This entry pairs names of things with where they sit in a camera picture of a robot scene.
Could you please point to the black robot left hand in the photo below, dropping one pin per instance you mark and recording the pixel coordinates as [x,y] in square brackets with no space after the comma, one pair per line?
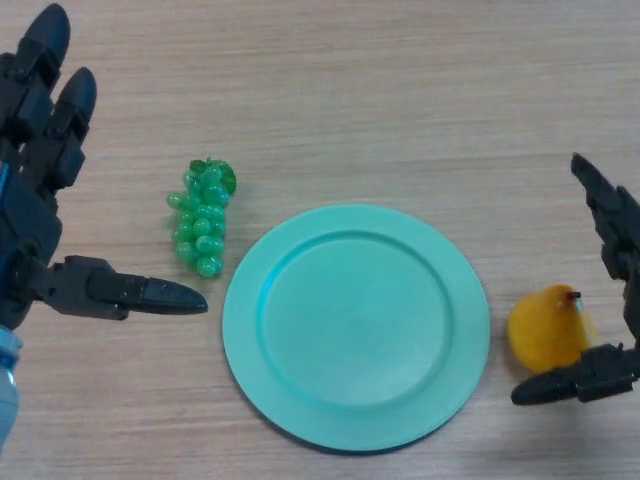
[30,215]

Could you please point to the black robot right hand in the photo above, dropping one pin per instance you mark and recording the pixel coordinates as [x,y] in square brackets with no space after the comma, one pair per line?
[612,220]

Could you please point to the green grape bunch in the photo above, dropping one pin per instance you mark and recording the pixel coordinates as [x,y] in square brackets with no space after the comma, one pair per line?
[202,225]

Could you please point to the yellow pear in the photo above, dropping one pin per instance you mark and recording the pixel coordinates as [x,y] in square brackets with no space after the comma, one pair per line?
[545,330]

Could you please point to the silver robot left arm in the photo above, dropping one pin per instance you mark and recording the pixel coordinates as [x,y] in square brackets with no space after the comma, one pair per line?
[7,390]

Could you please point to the green round plate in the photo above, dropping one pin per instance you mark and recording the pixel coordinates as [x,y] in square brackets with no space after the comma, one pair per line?
[356,330]

